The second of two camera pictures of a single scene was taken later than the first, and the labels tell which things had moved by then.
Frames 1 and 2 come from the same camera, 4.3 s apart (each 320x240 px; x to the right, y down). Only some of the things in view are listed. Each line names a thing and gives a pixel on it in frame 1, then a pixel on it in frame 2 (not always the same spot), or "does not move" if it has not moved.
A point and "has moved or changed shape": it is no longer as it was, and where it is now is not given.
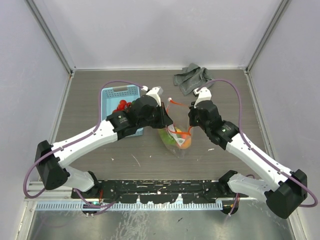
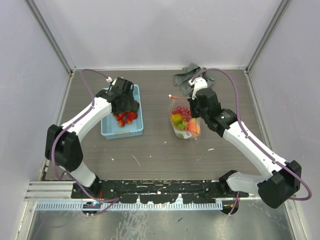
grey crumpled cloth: x=192 y=78 does not move
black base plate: x=157 y=191 does not move
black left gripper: x=164 y=119 -> x=130 y=105
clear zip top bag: x=178 y=135 has moved or changed shape
